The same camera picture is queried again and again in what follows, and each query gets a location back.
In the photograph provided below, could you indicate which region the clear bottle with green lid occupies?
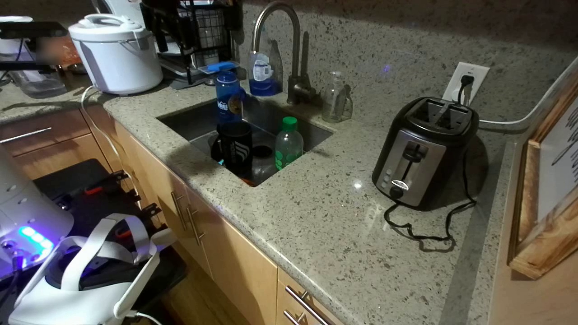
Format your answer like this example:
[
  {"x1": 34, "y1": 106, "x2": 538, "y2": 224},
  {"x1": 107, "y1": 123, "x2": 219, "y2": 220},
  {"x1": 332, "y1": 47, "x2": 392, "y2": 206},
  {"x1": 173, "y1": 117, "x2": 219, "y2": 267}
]
[{"x1": 273, "y1": 115, "x2": 305, "y2": 171}]

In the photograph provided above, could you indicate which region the sink drain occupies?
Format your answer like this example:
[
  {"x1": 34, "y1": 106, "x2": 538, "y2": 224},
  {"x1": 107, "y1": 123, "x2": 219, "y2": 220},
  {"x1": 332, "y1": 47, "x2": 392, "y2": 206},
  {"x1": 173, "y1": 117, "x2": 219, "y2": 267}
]
[{"x1": 251, "y1": 143, "x2": 276, "y2": 162}]

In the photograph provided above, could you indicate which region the metal sink faucet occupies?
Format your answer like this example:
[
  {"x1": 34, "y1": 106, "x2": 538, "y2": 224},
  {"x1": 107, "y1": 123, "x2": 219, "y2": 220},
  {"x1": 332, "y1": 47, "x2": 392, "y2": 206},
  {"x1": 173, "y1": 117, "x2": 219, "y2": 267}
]
[{"x1": 249, "y1": 0, "x2": 321, "y2": 106}]

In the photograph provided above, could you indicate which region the blue dish soap bottle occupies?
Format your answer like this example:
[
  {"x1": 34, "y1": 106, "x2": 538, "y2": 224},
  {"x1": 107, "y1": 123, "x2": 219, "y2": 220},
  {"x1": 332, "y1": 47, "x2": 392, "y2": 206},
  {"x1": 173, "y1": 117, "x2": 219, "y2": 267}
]
[{"x1": 247, "y1": 50, "x2": 282, "y2": 97}]

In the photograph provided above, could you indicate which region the blue water bottle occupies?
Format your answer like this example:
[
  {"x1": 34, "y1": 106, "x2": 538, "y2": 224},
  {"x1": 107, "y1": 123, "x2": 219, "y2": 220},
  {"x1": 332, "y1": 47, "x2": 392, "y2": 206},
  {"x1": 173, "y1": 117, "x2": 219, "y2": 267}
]
[{"x1": 206, "y1": 60, "x2": 249, "y2": 126}]

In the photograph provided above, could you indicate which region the steel kitchen sink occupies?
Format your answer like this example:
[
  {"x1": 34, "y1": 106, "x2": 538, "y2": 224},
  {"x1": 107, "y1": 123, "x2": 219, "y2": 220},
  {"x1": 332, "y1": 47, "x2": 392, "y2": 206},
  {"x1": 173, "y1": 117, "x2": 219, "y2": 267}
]
[{"x1": 157, "y1": 96, "x2": 334, "y2": 188}]

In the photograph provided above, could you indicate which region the black mug with white logo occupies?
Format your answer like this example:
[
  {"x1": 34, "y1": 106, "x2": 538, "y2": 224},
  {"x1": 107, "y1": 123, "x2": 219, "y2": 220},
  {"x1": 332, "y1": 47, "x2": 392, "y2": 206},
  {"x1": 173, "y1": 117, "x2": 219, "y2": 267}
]
[{"x1": 209, "y1": 119, "x2": 256, "y2": 180}]

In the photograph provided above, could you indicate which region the clear soap dispenser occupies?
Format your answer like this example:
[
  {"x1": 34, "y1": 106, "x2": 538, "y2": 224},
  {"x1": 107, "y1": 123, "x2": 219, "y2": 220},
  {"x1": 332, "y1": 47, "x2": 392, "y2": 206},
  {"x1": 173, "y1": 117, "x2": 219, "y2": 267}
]
[{"x1": 325, "y1": 70, "x2": 354, "y2": 125}]

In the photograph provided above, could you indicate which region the wooden kitchen cabinet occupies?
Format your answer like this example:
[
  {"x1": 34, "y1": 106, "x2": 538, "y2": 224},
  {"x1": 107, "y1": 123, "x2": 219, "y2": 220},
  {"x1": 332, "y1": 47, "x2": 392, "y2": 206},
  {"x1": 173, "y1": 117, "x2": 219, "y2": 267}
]
[{"x1": 0, "y1": 105, "x2": 345, "y2": 325}]

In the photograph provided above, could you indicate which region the black and silver toaster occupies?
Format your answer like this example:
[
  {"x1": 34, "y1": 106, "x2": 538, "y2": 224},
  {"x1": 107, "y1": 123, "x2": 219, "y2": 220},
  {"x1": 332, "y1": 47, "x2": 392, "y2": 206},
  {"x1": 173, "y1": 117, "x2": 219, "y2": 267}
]
[{"x1": 370, "y1": 96, "x2": 482, "y2": 209}]

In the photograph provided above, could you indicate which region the black dish rack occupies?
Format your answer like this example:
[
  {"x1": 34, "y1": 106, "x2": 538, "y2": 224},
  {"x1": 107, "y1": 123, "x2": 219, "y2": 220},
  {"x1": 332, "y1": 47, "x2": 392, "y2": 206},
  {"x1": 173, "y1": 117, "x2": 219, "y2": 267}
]
[{"x1": 141, "y1": 0, "x2": 246, "y2": 87}]

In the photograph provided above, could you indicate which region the white rice cooker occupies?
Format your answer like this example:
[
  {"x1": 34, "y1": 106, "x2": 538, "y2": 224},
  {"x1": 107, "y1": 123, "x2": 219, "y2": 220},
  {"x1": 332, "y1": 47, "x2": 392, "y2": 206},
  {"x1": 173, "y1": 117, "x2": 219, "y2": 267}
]
[{"x1": 67, "y1": 13, "x2": 164, "y2": 97}]

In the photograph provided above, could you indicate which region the black case with red clamps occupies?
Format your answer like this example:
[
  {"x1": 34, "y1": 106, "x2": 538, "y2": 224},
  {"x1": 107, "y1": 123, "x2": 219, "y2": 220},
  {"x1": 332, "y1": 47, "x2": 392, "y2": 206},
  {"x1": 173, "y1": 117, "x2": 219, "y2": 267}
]
[{"x1": 32, "y1": 159, "x2": 164, "y2": 242}]

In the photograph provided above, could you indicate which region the white VR headset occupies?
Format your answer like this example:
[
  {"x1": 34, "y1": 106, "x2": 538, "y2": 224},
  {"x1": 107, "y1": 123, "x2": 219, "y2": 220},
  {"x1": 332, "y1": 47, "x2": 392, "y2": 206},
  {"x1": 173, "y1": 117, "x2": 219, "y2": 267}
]
[{"x1": 5, "y1": 213, "x2": 177, "y2": 325}]

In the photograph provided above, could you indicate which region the white device with blue light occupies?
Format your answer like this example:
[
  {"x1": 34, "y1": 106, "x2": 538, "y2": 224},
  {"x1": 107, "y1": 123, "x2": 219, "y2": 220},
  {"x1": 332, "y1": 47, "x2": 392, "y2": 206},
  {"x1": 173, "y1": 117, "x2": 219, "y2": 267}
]
[{"x1": 0, "y1": 146, "x2": 76, "y2": 282}]

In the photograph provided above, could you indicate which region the metal drawer handle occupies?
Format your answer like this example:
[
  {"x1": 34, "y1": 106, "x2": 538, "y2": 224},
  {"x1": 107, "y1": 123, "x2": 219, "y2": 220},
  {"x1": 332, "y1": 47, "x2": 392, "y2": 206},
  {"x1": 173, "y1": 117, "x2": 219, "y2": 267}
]
[
  {"x1": 0, "y1": 125, "x2": 54, "y2": 146},
  {"x1": 284, "y1": 283, "x2": 332, "y2": 325}
]

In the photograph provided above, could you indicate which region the black toaster cord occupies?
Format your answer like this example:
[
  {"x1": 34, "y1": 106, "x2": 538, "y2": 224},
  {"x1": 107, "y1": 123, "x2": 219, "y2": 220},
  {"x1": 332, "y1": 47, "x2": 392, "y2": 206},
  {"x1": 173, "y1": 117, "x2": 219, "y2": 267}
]
[{"x1": 383, "y1": 74, "x2": 479, "y2": 253}]

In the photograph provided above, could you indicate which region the white rice cooker cord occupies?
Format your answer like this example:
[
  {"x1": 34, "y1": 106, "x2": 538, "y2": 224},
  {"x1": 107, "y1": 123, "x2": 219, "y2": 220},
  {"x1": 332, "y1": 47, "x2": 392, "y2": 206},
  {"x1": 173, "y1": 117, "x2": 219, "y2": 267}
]
[{"x1": 79, "y1": 83, "x2": 123, "y2": 164}]

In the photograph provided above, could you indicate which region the white wall outlet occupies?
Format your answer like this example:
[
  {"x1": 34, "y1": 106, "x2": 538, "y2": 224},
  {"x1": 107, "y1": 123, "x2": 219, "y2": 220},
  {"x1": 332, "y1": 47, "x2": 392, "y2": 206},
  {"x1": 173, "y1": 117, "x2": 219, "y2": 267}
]
[{"x1": 441, "y1": 60, "x2": 491, "y2": 106}]

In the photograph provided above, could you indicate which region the white wall cable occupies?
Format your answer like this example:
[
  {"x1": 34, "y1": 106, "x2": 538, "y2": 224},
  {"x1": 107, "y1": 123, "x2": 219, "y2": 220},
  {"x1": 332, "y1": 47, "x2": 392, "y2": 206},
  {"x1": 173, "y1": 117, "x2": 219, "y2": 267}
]
[{"x1": 477, "y1": 56, "x2": 578, "y2": 134}]

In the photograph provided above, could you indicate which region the wooden picture frame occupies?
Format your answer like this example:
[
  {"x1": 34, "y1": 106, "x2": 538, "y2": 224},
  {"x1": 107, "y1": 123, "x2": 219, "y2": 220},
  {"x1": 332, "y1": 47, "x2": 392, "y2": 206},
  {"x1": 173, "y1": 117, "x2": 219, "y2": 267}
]
[{"x1": 506, "y1": 78, "x2": 578, "y2": 282}]

